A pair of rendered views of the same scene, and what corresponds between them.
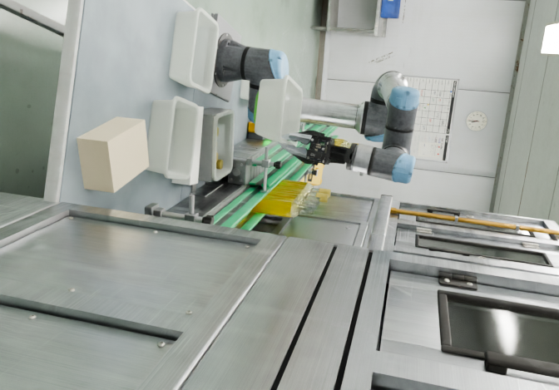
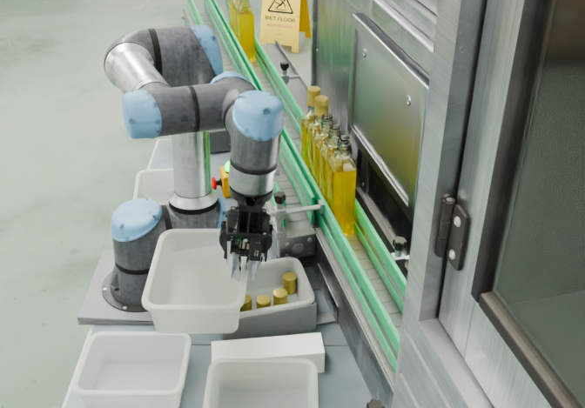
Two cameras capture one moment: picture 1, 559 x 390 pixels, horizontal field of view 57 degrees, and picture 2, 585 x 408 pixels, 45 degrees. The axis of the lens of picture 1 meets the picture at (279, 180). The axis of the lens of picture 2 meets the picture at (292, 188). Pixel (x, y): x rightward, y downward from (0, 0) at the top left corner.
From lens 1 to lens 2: 0.63 m
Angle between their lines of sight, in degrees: 19
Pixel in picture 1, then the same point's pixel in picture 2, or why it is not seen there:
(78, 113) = not seen: outside the picture
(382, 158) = (246, 157)
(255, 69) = (144, 255)
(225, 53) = (131, 295)
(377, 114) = (178, 75)
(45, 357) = not seen: outside the picture
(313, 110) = (189, 164)
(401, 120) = (180, 119)
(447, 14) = not seen: outside the picture
